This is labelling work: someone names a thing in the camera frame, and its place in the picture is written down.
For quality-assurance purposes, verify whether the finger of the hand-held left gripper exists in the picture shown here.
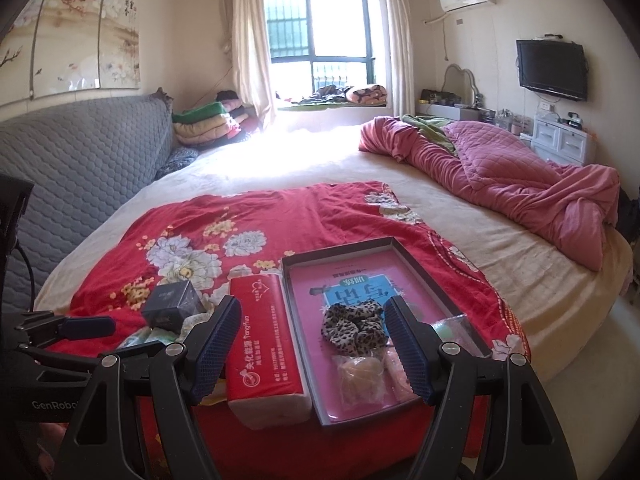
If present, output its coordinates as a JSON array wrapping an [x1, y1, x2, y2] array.
[[17, 341, 103, 368], [15, 312, 114, 347]]

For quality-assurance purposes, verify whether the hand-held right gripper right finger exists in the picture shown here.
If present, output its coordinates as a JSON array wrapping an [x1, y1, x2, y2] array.
[[382, 295, 578, 480]]

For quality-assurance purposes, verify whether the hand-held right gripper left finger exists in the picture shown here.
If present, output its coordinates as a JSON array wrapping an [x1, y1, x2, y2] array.
[[62, 295, 243, 480]]

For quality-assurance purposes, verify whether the white floral cloth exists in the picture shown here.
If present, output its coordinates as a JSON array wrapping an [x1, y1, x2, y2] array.
[[180, 310, 221, 337]]

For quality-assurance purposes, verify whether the green sponge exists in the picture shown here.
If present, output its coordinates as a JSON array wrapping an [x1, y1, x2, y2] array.
[[430, 314, 471, 343]]

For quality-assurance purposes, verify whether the beige puff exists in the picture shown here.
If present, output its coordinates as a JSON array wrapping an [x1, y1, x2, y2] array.
[[331, 352, 388, 408]]

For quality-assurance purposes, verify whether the leopard print scrunchie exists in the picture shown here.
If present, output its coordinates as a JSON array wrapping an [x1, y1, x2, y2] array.
[[320, 299, 388, 356]]

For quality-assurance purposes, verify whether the mint green wipes pack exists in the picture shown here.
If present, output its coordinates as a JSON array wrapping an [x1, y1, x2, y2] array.
[[120, 327, 167, 349]]

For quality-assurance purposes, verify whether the grey box tray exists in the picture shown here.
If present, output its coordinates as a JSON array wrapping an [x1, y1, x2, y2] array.
[[280, 236, 493, 427]]

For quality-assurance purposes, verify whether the red tissue pack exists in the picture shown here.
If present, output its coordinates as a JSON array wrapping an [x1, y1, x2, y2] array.
[[225, 272, 312, 432]]

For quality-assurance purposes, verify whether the black box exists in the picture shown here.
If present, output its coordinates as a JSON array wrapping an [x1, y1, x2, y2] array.
[[141, 280, 203, 333]]

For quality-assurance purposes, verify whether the pink book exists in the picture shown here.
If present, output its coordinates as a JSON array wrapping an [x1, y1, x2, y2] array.
[[290, 250, 481, 413]]

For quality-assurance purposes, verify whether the grey quilted headboard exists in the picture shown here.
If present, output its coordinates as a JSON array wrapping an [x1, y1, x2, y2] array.
[[0, 92, 173, 306]]

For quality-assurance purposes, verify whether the red floral blanket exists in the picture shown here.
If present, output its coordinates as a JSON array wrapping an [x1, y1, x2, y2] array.
[[47, 180, 531, 461]]

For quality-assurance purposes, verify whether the dark floral pillow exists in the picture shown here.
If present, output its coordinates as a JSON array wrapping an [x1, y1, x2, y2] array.
[[155, 147, 198, 181]]

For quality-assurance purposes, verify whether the pink quilt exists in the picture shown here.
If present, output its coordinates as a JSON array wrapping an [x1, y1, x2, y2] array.
[[359, 115, 621, 272]]

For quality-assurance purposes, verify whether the bed with cream sheet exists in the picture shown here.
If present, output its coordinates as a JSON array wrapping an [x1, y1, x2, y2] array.
[[35, 122, 636, 386]]

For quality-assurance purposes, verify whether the green cloth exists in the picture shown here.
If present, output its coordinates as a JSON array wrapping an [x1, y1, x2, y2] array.
[[400, 114, 458, 153]]

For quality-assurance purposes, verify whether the stack of folded blankets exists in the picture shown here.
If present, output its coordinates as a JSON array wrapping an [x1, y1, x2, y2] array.
[[171, 91, 258, 150]]

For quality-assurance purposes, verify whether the cluttered vanity table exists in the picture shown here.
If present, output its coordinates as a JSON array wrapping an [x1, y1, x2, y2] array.
[[420, 89, 496, 121]]

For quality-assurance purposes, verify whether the bundled bedding on windowsill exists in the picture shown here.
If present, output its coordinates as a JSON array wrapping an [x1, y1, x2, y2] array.
[[277, 82, 388, 109]]

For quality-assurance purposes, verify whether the white drawer cabinet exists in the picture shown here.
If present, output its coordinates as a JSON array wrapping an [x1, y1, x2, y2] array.
[[531, 112, 598, 166]]

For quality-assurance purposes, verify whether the vanity mirror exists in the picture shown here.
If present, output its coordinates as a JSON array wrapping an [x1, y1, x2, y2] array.
[[444, 63, 483, 106]]

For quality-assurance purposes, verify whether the cream curtain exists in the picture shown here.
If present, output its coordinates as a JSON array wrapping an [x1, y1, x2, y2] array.
[[382, 0, 426, 118], [227, 0, 276, 133]]

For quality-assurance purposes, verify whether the black television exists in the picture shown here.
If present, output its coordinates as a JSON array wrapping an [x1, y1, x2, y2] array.
[[516, 39, 588, 102]]

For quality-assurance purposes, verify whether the air conditioner pipe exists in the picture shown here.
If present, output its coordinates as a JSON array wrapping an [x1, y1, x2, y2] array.
[[424, 11, 449, 64]]

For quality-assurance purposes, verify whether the window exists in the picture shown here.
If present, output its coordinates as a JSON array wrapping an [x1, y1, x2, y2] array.
[[262, 0, 376, 101]]

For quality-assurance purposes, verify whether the black cable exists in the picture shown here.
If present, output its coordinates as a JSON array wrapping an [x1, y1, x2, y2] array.
[[7, 237, 37, 312]]

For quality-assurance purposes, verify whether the blossom wall painting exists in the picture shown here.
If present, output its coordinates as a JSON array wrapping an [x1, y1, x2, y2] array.
[[0, 0, 141, 106]]

